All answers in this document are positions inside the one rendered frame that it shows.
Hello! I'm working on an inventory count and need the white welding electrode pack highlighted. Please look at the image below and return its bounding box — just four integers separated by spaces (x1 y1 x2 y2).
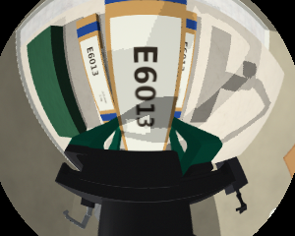
174 10 197 119
76 13 117 123

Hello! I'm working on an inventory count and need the cream welding electrode pack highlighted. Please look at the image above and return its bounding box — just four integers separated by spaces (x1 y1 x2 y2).
104 0 187 150

